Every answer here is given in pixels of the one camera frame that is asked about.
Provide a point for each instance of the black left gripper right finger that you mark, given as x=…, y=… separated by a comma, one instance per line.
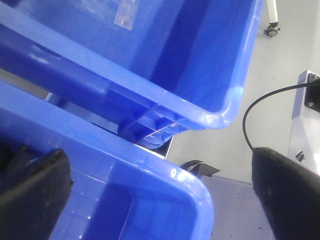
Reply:
x=289, y=194

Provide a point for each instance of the blue plastic crate right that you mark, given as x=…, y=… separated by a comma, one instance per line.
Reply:
x=182, y=67

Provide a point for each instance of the blue plastic crate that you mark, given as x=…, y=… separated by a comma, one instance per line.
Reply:
x=64, y=178
x=182, y=67

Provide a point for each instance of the blue plastic crate left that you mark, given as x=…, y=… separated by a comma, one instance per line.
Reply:
x=64, y=178

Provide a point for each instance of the white caster leg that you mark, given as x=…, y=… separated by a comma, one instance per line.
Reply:
x=273, y=19

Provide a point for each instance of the clear tape strip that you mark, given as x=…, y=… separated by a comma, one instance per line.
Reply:
x=126, y=13

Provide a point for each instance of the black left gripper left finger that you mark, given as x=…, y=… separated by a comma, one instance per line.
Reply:
x=33, y=193

